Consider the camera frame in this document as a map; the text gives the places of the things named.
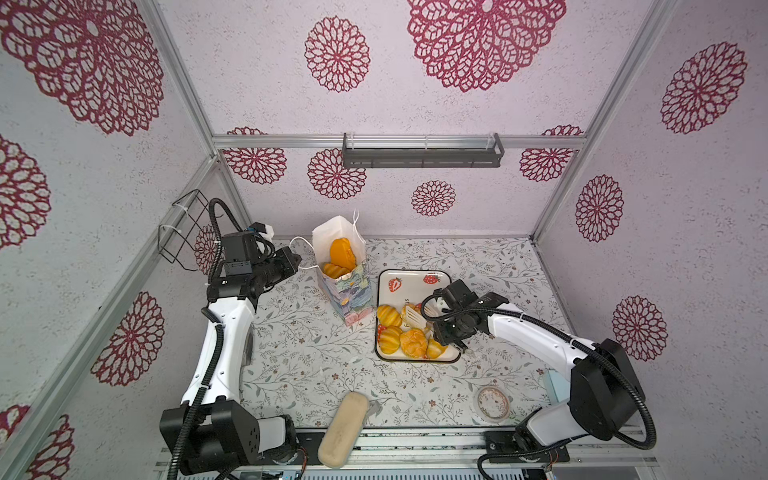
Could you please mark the flaky pastry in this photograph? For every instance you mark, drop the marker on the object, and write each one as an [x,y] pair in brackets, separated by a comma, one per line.
[412,318]

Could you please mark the long twisted orange bread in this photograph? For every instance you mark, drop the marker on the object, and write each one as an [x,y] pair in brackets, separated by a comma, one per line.
[342,254]

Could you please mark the black wire wall basket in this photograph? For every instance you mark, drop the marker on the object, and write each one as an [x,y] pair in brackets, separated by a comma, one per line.
[188,242]

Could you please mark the round tape roll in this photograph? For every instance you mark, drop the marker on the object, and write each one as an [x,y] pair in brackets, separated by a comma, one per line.
[492,404]

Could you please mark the striped croissant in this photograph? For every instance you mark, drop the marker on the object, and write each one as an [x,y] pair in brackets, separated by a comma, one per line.
[388,340]
[388,316]
[334,271]
[434,349]

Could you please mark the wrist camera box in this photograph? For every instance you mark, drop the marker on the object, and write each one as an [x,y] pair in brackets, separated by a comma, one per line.
[243,250]
[458,296]

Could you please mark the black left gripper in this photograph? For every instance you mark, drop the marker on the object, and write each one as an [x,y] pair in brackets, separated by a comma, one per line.
[284,256]

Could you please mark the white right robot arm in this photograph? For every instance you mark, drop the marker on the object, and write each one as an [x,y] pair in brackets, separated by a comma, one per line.
[605,401]

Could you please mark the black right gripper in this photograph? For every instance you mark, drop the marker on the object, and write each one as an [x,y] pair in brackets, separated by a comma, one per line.
[440,335]

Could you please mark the black wall shelf rack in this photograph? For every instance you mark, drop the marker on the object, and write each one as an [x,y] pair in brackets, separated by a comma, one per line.
[424,157]

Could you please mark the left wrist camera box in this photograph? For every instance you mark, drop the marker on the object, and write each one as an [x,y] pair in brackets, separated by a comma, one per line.
[243,250]

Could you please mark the white metal serving tongs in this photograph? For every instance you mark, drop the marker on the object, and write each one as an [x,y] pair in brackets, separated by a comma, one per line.
[419,307]

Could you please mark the beige long baguette loaf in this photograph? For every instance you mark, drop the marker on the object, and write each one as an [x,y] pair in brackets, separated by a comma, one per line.
[341,436]

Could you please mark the mint green box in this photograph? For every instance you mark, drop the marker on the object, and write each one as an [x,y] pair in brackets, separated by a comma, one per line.
[557,388]

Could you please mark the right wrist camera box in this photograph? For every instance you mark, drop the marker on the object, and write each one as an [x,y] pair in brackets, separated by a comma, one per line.
[458,296]

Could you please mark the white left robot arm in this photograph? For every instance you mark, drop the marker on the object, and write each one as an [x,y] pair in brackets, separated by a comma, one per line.
[210,431]

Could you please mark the floral paper gift bag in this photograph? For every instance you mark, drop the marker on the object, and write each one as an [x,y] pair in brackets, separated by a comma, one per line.
[350,296]

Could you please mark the round orange bun bottom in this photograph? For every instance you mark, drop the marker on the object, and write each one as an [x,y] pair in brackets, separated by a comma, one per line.
[414,343]

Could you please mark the white strawberry serving tray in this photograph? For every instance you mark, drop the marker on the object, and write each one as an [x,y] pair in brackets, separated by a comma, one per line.
[400,287]

